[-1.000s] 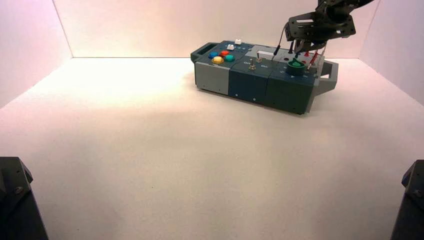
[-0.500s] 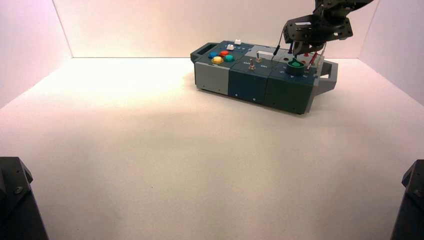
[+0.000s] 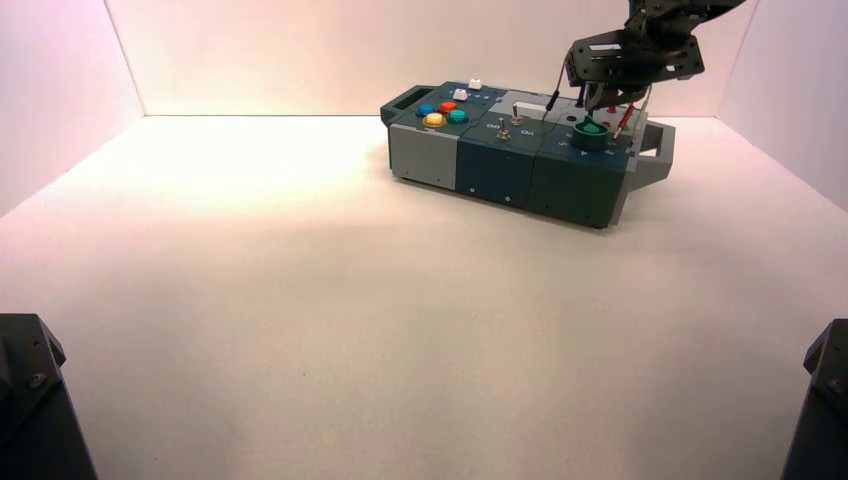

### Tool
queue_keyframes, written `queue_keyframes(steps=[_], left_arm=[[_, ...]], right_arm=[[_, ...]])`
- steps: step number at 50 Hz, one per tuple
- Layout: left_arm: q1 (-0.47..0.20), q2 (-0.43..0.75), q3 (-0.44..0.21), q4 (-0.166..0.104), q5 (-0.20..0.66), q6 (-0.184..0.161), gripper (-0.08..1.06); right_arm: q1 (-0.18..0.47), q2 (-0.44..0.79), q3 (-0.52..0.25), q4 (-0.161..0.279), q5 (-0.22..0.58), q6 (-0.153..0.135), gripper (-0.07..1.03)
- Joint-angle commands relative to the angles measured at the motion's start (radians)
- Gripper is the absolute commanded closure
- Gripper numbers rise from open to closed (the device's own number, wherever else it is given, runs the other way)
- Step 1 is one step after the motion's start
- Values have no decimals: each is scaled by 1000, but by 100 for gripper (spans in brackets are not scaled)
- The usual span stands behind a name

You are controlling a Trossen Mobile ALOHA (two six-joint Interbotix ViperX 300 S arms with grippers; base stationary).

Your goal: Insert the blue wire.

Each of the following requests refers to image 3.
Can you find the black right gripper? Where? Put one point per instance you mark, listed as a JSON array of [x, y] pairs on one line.
[[632, 60]]

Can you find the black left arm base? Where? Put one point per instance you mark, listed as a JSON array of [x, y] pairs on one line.
[[33, 411]]

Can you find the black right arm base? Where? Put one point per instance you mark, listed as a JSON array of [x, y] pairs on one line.
[[821, 430]]

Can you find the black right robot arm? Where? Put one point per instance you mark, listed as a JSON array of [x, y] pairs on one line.
[[686, 13]]

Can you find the green rotary knob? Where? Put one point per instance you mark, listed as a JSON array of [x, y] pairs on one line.
[[590, 136]]

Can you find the white rectangular display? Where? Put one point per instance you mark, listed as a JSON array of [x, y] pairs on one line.
[[530, 106]]

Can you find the blue grey modular control box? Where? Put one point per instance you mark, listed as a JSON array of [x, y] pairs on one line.
[[497, 169]]

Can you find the teal push button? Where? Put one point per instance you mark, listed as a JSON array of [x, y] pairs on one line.
[[458, 116]]

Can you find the red push button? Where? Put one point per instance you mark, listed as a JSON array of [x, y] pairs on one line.
[[448, 106]]

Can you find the yellow push button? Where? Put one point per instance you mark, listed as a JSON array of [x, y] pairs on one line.
[[435, 120]]

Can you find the blue push button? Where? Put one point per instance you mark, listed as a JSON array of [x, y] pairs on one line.
[[426, 109]]

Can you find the metal toggle switch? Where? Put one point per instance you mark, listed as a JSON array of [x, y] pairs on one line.
[[503, 130], [517, 120]]

